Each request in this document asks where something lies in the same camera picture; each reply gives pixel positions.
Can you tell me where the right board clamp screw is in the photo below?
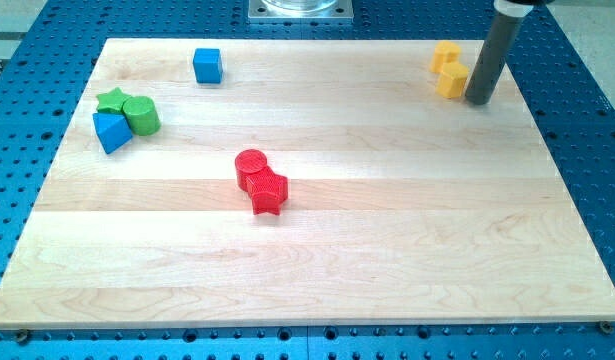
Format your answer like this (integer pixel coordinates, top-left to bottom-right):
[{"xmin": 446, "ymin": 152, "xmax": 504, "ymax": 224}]
[{"xmin": 598, "ymin": 321, "xmax": 614, "ymax": 335}]

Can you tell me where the green cylinder block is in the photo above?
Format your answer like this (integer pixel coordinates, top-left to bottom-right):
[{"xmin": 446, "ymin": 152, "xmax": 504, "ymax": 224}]
[{"xmin": 122, "ymin": 96, "xmax": 161, "ymax": 136}]

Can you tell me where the yellow heart block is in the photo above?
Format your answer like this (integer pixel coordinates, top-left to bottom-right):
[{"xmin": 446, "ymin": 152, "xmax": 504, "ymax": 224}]
[{"xmin": 429, "ymin": 40, "xmax": 462, "ymax": 73}]

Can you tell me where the board clamp screw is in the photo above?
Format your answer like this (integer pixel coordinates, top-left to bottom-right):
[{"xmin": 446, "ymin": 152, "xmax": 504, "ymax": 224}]
[
  {"xmin": 13, "ymin": 329, "xmax": 30, "ymax": 344},
  {"xmin": 598, "ymin": 321, "xmax": 614, "ymax": 335}
]

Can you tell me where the red star block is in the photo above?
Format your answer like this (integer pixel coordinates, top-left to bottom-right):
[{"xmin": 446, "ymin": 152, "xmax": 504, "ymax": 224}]
[{"xmin": 246, "ymin": 167, "xmax": 288, "ymax": 215}]

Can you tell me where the blue triangular prism block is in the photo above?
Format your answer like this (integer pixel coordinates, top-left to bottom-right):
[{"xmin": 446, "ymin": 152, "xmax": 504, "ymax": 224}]
[{"xmin": 93, "ymin": 113, "xmax": 133, "ymax": 154}]

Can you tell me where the green star block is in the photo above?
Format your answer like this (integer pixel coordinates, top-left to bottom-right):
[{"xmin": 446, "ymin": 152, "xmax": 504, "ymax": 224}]
[{"xmin": 96, "ymin": 87, "xmax": 131, "ymax": 115}]

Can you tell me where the red cylinder block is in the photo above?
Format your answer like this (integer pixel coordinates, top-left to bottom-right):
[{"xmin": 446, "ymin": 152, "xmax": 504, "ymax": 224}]
[{"xmin": 234, "ymin": 149, "xmax": 267, "ymax": 191}]

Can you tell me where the left board clamp screw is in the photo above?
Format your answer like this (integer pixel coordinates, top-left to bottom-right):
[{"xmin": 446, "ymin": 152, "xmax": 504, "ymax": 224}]
[{"xmin": 13, "ymin": 329, "xmax": 30, "ymax": 344}]

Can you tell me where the light wooden board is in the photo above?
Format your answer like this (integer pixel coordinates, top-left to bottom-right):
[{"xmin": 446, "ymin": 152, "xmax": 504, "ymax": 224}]
[{"xmin": 0, "ymin": 38, "xmax": 615, "ymax": 329}]

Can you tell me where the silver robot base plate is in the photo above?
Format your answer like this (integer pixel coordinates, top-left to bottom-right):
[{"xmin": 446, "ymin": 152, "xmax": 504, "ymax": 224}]
[{"xmin": 247, "ymin": 0, "xmax": 354, "ymax": 22}]

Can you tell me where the yellow pentagon block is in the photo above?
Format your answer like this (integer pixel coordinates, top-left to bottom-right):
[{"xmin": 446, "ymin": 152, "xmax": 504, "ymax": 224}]
[{"xmin": 435, "ymin": 62, "xmax": 469, "ymax": 99}]

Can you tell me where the blue cube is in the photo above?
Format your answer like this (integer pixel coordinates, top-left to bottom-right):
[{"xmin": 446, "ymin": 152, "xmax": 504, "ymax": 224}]
[{"xmin": 192, "ymin": 48, "xmax": 223, "ymax": 84}]

